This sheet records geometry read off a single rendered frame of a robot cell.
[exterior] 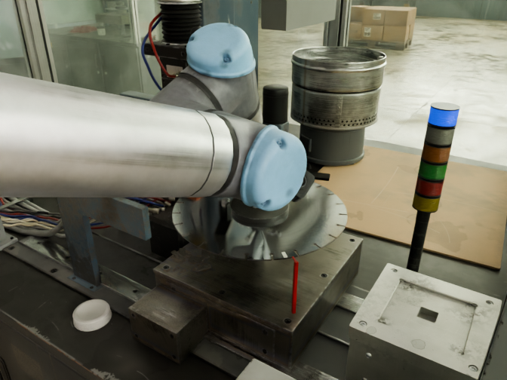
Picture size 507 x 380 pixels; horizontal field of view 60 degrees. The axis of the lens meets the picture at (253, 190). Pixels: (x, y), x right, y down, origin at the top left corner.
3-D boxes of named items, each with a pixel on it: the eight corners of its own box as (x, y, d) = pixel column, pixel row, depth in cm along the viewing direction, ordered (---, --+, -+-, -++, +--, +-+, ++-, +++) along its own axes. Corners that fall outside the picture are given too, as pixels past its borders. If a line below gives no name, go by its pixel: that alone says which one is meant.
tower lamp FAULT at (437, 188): (444, 189, 80) (447, 174, 79) (437, 199, 77) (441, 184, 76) (418, 183, 83) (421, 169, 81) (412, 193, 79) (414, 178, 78)
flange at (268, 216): (235, 193, 90) (235, 182, 89) (290, 196, 89) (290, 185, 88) (225, 221, 80) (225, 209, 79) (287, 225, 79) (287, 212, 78)
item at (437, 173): (447, 173, 79) (450, 157, 78) (441, 182, 76) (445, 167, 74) (421, 168, 81) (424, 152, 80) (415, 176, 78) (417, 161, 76)
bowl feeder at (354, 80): (385, 151, 164) (399, 50, 148) (354, 182, 141) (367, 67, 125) (310, 136, 179) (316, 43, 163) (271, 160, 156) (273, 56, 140)
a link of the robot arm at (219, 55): (164, 50, 50) (214, 7, 53) (187, 114, 59) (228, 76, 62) (215, 77, 47) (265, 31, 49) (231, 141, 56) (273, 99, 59)
